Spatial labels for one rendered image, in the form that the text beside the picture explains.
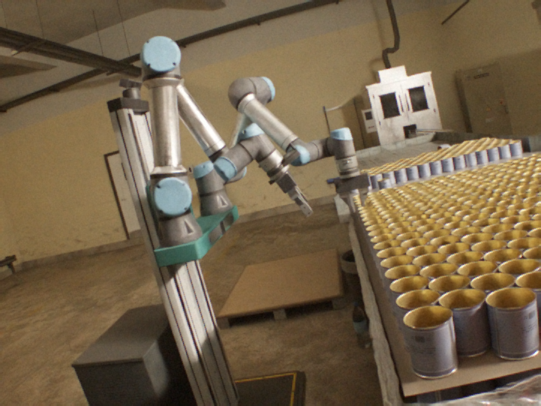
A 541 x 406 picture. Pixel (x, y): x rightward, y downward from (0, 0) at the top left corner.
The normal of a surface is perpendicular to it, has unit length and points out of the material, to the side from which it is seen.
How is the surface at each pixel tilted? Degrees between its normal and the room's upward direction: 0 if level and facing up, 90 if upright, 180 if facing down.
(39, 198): 90
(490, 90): 90
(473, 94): 90
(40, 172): 90
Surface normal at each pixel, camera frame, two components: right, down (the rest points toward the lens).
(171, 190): 0.28, 0.18
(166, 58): 0.26, -0.08
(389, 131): -0.14, 0.15
